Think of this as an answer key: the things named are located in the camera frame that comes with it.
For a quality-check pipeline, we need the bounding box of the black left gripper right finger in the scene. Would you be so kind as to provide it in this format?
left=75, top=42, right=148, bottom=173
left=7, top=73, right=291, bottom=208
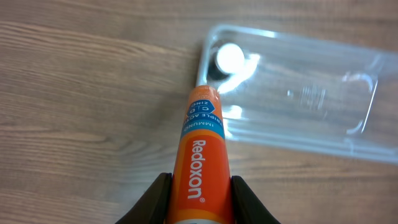
left=231, top=175, right=280, bottom=224

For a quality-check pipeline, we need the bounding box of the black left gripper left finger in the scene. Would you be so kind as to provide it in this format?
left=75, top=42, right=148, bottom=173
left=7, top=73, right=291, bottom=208
left=116, top=172, right=172, bottom=224

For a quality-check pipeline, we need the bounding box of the orange Redoxon tube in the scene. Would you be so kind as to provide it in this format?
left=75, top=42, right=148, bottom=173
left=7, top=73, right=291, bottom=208
left=165, top=85, right=235, bottom=223

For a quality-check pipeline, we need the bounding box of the dark bottle white cap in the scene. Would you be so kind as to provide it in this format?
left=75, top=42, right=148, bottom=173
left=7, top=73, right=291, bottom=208
left=208, top=42, right=245, bottom=80

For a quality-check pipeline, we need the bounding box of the clear plastic container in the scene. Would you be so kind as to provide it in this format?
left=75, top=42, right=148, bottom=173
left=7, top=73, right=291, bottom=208
left=197, top=24, right=397, bottom=164

